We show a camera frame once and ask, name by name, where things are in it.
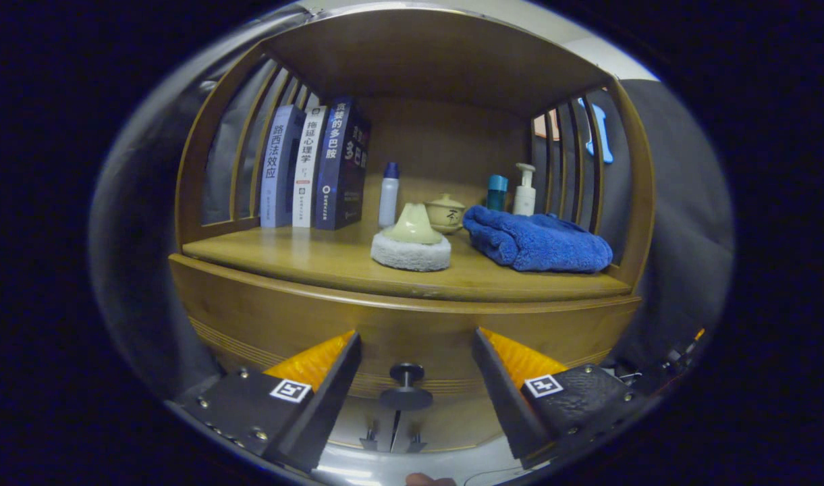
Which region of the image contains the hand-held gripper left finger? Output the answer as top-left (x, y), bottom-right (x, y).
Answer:
top-left (175, 329), bottom-right (362, 475)

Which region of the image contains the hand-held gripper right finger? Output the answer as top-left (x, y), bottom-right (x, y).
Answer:
top-left (471, 327), bottom-right (649, 470)

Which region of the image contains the wooden drawer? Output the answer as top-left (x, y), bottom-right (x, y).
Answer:
top-left (170, 255), bottom-right (642, 453)

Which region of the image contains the green scrub brush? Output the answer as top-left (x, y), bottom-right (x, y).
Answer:
top-left (370, 202), bottom-right (452, 272)

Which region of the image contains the wooden countertop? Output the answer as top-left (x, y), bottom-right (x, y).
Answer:
top-left (181, 177), bottom-right (634, 303)

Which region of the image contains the wooden cabinet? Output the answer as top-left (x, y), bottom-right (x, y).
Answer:
top-left (169, 7), bottom-right (657, 453)

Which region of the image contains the blue folded towel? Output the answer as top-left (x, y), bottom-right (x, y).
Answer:
top-left (462, 205), bottom-right (614, 273)

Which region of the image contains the beige lidded teacup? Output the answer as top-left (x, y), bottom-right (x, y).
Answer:
top-left (425, 193), bottom-right (466, 235)

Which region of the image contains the white pump bottle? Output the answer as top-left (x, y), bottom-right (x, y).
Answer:
top-left (512, 163), bottom-right (538, 217)

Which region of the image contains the teal bottle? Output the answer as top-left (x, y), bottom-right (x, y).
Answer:
top-left (486, 174), bottom-right (510, 212)

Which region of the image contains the white bottle with blue cap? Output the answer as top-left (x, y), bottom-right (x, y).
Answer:
top-left (378, 161), bottom-right (400, 229)

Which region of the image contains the white book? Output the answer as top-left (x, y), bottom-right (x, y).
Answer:
top-left (292, 105), bottom-right (329, 229)

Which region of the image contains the black backdrop cloth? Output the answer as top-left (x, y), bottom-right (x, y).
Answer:
top-left (88, 3), bottom-right (735, 406)

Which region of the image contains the light blue book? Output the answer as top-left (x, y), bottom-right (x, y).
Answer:
top-left (259, 104), bottom-right (308, 229)

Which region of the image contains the dark blue book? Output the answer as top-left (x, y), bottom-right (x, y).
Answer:
top-left (314, 97), bottom-right (372, 231)

